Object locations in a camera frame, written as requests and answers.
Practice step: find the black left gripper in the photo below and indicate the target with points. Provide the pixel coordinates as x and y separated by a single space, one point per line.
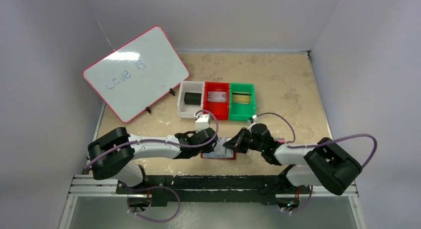
209 135

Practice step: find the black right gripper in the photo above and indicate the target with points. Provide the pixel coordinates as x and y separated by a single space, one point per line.
244 141

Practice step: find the red leather card holder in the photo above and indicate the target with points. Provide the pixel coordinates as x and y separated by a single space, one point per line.
218 153

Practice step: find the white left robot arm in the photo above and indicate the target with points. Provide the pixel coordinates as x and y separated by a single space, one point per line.
111 154

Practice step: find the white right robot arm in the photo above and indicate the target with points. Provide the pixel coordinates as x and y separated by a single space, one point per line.
324 164

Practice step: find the black card in bin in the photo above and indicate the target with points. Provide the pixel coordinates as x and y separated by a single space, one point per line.
192 98

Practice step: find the gold card in bin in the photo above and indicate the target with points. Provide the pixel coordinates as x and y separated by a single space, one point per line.
241 98

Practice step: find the silver card in bin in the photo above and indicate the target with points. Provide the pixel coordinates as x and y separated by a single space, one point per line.
216 96

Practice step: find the white plastic bin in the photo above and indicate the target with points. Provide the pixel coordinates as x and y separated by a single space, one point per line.
188 111

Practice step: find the red plastic bin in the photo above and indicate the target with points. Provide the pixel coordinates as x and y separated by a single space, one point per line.
219 109

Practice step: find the pink grey eraser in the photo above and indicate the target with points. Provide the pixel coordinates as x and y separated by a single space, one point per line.
281 140

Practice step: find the green plastic bin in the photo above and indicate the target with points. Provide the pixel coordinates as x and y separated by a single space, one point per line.
242 104

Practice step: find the pink framed whiteboard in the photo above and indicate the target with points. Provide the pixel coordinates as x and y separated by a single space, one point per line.
138 74

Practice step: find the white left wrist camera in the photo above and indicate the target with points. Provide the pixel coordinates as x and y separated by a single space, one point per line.
202 122

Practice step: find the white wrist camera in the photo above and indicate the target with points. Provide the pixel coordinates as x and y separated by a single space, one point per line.
252 121
202 122

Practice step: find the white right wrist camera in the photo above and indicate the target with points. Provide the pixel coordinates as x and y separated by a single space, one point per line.
252 121

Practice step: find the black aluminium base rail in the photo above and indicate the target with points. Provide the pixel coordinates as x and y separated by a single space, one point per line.
159 190

